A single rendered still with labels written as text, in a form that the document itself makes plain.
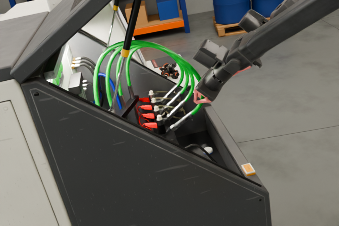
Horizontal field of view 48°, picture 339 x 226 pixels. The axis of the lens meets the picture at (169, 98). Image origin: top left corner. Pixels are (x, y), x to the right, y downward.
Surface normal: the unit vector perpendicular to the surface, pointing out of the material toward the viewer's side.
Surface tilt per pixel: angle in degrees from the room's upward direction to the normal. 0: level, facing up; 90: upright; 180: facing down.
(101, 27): 90
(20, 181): 90
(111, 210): 90
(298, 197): 0
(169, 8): 90
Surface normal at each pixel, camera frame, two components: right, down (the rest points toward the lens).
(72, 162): 0.16, 0.39
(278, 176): -0.18, -0.89
